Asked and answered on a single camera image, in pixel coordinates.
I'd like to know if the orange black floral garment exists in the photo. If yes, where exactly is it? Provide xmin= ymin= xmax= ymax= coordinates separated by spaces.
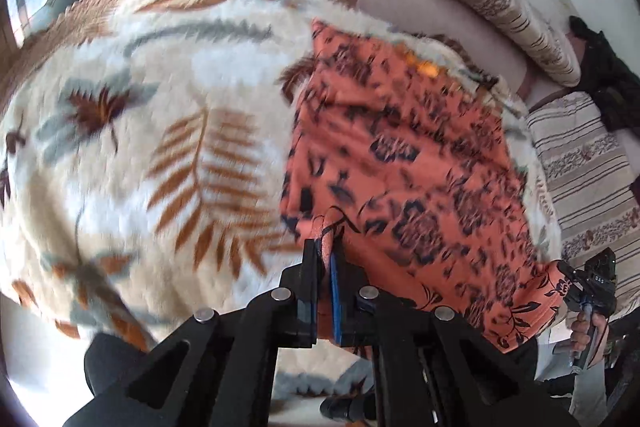
xmin=280 ymin=20 xmax=568 ymax=352

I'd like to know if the black clothing heap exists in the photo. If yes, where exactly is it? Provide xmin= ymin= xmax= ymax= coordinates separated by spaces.
xmin=568 ymin=16 xmax=640 ymax=136

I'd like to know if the person's right hand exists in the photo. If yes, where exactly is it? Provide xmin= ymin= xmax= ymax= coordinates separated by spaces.
xmin=570 ymin=312 xmax=610 ymax=367

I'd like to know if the striped floral pillow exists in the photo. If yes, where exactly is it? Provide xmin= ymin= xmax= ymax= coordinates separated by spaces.
xmin=527 ymin=92 xmax=639 ymax=319

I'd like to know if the cream leaf-pattern fleece blanket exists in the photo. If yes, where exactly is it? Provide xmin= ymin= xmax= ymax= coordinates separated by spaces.
xmin=1 ymin=0 xmax=560 ymax=350

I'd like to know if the pink quilted bed sheet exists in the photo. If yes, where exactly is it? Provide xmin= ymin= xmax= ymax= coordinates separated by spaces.
xmin=349 ymin=0 xmax=570 ymax=108

